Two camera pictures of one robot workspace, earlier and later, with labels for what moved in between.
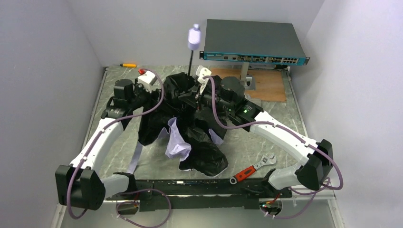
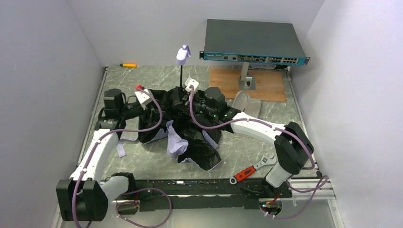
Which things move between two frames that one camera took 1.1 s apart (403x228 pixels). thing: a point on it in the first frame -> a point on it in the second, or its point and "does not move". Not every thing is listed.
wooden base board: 270,83 does not move
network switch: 252,42 does not move
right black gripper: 191,98 -> 186,105
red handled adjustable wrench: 265,160 does not move
